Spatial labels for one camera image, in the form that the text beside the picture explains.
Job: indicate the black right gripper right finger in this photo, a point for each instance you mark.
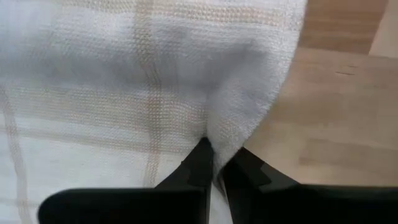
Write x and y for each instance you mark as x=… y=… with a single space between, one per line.
x=295 y=205

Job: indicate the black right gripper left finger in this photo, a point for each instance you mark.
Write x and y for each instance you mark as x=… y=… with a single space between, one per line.
x=130 y=205

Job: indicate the white towel beige checks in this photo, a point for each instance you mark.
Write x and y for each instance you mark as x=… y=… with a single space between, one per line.
x=124 y=93

